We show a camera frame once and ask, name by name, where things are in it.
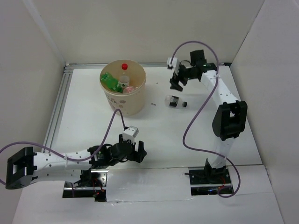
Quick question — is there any small bottle black label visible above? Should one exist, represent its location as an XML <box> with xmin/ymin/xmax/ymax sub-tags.
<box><xmin>164</xmin><ymin>95</ymin><xmax>187</xmax><ymax>109</ymax></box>

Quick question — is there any small clear bottle red label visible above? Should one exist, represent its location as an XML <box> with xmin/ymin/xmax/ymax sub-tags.
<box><xmin>123</xmin><ymin>86</ymin><xmax>136</xmax><ymax>94</ymax></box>

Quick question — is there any large clear bottle red label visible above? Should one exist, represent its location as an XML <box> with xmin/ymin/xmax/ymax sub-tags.
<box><xmin>119</xmin><ymin>63</ymin><xmax>130</xmax><ymax>88</ymax></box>

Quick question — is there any green plastic bottle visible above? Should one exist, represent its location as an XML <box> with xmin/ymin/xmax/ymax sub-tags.
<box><xmin>100</xmin><ymin>72</ymin><xmax>123</xmax><ymax>93</ymax></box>

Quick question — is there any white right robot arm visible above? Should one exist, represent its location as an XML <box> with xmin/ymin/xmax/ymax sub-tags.
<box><xmin>167</xmin><ymin>50</ymin><xmax>248</xmax><ymax>183</ymax></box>

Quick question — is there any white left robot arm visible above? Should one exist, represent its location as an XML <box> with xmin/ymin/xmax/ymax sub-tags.
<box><xmin>5</xmin><ymin>134</ymin><xmax>147</xmax><ymax>189</ymax></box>

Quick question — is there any tan paper bucket bin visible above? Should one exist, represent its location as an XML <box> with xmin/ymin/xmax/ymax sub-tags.
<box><xmin>100</xmin><ymin>60</ymin><xmax>146</xmax><ymax>116</ymax></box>

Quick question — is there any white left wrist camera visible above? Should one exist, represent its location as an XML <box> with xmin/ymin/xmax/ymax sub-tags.
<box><xmin>122</xmin><ymin>126</ymin><xmax>139</xmax><ymax>145</ymax></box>

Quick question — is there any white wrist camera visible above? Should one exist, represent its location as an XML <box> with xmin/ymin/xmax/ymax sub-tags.
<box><xmin>166</xmin><ymin>57</ymin><xmax>180</xmax><ymax>75</ymax></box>
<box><xmin>122</xmin><ymin>126</ymin><xmax>139</xmax><ymax>145</ymax></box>

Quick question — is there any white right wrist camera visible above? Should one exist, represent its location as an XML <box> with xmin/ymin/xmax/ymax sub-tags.
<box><xmin>166</xmin><ymin>57</ymin><xmax>180</xmax><ymax>75</ymax></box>

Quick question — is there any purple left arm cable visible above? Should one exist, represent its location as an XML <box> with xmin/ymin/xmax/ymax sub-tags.
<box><xmin>0</xmin><ymin>109</ymin><xmax>128</xmax><ymax>199</ymax></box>

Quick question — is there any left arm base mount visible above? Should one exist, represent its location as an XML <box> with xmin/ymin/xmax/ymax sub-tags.
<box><xmin>62</xmin><ymin>169</ymin><xmax>108</xmax><ymax>203</ymax></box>

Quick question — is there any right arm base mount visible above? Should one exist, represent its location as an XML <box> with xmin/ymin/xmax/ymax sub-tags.
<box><xmin>185</xmin><ymin>160</ymin><xmax>234</xmax><ymax>196</ymax></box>

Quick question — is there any aluminium frame rail left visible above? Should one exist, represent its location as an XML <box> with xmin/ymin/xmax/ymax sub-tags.
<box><xmin>43</xmin><ymin>66</ymin><xmax>73</xmax><ymax>148</ymax></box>

